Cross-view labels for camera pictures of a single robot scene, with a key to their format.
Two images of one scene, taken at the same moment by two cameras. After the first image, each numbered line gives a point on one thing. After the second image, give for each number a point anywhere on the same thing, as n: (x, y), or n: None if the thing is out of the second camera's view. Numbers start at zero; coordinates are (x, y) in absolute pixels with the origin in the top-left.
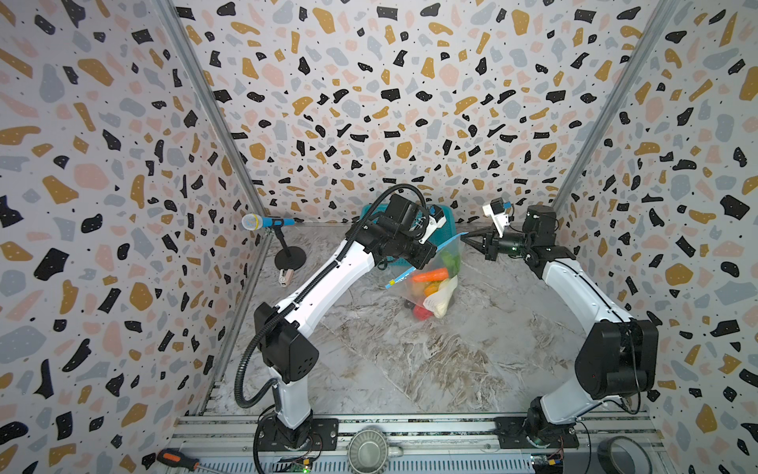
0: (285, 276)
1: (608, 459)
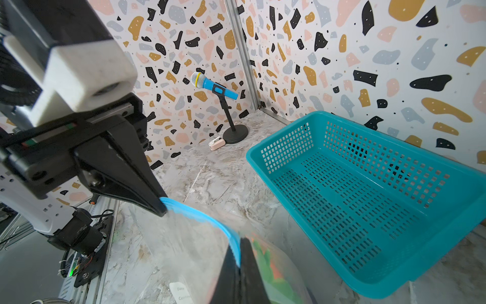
0: (217, 143)
1: None
